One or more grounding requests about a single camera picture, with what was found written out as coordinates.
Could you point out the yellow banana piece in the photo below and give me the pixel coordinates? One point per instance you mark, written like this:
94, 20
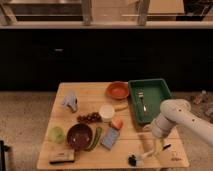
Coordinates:
120, 107

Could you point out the green plastic tray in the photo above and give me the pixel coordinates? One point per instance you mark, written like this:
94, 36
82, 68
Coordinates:
155, 91

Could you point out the black and white dish brush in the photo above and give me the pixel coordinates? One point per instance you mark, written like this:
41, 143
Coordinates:
136, 160

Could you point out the green cucumber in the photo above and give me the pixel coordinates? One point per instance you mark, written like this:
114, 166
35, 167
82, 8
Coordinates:
96, 139

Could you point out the orange carrot piece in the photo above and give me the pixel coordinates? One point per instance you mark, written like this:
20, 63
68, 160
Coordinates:
116, 123

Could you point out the blue sponge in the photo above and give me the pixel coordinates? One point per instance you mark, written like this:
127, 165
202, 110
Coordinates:
110, 138

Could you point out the dark red bowl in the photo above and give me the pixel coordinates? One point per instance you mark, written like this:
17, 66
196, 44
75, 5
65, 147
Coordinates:
79, 136

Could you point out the green apple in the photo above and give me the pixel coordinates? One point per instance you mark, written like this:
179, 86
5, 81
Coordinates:
56, 135

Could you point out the silver fork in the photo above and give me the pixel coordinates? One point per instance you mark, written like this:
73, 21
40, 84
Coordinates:
141, 96

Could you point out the wooden table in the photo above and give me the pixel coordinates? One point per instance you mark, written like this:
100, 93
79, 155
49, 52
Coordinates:
132, 139

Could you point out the grey toy elephant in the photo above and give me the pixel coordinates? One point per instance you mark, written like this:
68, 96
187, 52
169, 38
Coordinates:
70, 100

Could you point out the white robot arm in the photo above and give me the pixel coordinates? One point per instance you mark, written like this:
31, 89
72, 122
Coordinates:
178, 112

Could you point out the orange bowl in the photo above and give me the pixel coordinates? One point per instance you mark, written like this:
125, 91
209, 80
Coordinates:
117, 90

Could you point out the white cup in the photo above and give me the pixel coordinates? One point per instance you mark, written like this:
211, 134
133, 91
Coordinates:
107, 112

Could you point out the bunch of red grapes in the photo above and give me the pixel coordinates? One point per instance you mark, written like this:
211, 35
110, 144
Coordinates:
89, 118

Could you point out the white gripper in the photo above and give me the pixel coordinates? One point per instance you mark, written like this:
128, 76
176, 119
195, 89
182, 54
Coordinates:
159, 145

